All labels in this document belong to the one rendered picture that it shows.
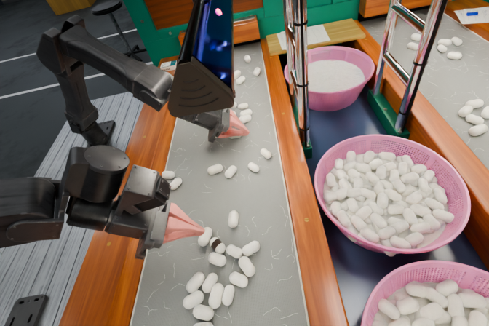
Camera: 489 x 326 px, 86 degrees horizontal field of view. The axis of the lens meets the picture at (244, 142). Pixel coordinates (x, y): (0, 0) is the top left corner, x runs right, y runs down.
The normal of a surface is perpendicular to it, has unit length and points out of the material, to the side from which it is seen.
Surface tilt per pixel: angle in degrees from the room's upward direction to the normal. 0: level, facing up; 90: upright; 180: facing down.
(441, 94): 0
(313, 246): 0
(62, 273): 0
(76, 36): 34
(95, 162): 43
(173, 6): 90
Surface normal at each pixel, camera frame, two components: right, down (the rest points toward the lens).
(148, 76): 0.35, -0.49
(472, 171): -0.18, -0.69
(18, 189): 0.29, -0.81
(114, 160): 0.46, -0.80
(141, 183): 0.49, -0.62
